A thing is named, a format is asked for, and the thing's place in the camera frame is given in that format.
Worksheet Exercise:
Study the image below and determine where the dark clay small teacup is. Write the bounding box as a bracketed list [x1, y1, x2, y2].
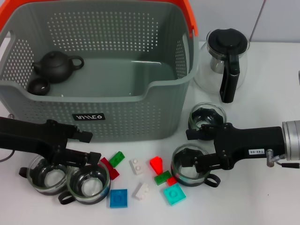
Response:
[27, 77, 51, 96]

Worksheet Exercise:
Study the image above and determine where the red sloped brick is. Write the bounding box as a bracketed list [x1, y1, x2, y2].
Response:
[149, 156, 166, 175]

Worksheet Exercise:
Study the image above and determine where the green brick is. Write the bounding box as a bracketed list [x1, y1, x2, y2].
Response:
[154, 170, 172, 186]
[107, 151, 126, 168]

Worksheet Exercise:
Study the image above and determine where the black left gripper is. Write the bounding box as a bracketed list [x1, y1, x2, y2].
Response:
[0, 117, 102, 167]

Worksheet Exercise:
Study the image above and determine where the arm cable with plug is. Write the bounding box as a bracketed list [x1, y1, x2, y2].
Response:
[0, 113, 15, 163]
[266, 149, 300, 169]

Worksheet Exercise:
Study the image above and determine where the dark red long brick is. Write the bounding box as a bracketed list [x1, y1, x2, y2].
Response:
[100, 157, 120, 180]

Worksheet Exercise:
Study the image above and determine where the right arm cable with plug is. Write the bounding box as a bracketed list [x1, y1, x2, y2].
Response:
[266, 149, 300, 169]

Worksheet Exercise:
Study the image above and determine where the dark clay teapot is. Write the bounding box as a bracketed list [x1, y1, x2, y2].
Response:
[31, 50, 85, 84]

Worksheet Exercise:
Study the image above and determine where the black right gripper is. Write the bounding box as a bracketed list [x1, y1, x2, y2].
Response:
[186, 122, 285, 174]

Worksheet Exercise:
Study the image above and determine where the teal square plate brick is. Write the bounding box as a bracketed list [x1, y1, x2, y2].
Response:
[163, 183, 187, 206]

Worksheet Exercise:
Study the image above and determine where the white two-stud brick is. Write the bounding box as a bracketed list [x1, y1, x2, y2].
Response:
[129, 158, 146, 175]

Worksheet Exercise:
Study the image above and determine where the glass teacup with black holder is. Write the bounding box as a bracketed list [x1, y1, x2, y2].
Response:
[188, 102, 227, 141]
[170, 143, 221, 189]
[19, 153, 71, 195]
[58, 159, 111, 206]

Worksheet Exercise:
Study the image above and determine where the glass pot with black lid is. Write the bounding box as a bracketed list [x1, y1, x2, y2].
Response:
[193, 28, 250, 104]

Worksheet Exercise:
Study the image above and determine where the grey perforated storage bin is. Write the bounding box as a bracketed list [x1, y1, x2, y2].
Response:
[0, 1, 197, 143]

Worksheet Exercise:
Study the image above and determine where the blue square plate brick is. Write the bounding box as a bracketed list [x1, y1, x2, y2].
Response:
[109, 188, 129, 208]

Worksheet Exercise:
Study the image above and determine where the left arm cable with plug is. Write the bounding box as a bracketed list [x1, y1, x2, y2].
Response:
[0, 113, 15, 163]

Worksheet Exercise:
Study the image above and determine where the orange bin handle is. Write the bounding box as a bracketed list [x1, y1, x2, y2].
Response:
[0, 0, 199, 38]

